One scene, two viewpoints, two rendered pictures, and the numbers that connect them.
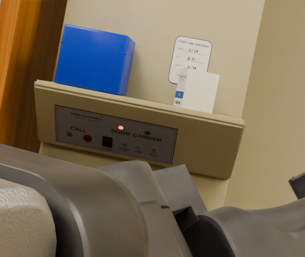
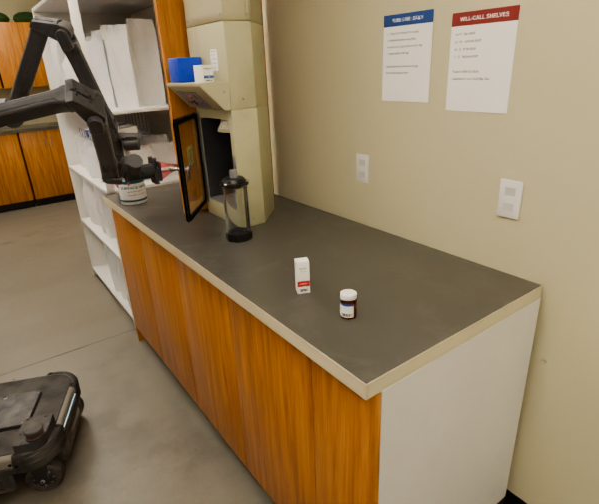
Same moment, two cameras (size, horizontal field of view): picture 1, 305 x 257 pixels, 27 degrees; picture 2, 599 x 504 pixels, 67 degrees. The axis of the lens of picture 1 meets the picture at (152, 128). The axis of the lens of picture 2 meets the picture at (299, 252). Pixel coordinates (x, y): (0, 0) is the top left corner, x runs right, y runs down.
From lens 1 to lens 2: 1.68 m
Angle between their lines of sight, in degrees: 53
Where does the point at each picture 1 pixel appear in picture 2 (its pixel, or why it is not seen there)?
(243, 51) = (223, 49)
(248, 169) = (332, 105)
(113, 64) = (177, 70)
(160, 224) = not seen: outside the picture
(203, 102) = (200, 78)
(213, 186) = (229, 114)
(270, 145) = (337, 89)
